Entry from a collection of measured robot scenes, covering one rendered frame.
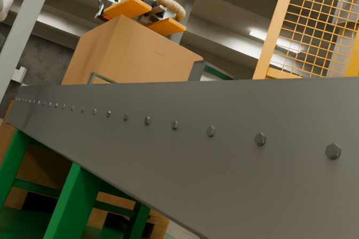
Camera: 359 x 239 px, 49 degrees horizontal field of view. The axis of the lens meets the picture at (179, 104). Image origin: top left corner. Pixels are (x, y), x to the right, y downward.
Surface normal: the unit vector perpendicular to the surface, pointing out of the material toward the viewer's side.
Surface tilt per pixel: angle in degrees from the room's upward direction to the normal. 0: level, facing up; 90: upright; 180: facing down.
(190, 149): 90
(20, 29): 90
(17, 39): 90
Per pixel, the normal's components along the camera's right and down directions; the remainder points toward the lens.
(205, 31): 0.14, -0.11
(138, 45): 0.47, 0.02
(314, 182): -0.80, -0.36
